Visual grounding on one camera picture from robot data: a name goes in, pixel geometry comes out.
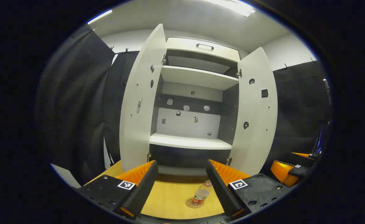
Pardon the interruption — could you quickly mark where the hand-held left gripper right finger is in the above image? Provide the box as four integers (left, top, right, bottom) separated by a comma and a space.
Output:
205, 159, 292, 218

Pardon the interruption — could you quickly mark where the black backdrop cloth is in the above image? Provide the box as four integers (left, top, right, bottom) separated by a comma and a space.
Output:
262, 61, 332, 175
36, 25, 139, 187

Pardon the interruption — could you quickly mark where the white cabinet door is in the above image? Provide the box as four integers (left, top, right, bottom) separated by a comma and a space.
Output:
229, 47, 278, 176
119, 23, 167, 172

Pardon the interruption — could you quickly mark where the round brown coaster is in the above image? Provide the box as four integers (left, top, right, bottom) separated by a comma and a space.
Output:
185, 198, 205, 208

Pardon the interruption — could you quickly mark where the white cabinet drawer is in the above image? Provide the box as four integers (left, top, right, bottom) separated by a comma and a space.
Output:
166, 37, 241, 63

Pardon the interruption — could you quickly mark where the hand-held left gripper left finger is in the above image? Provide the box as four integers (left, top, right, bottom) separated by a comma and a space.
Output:
75, 160, 159, 220

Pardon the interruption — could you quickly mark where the white board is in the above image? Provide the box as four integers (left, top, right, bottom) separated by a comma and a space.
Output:
50, 163, 82, 189

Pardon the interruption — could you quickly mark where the clear plastic bottle red label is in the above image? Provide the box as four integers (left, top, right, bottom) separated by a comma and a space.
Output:
191, 180, 213, 206

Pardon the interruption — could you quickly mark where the white cabinet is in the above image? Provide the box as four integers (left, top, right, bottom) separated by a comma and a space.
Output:
150, 37, 242, 176

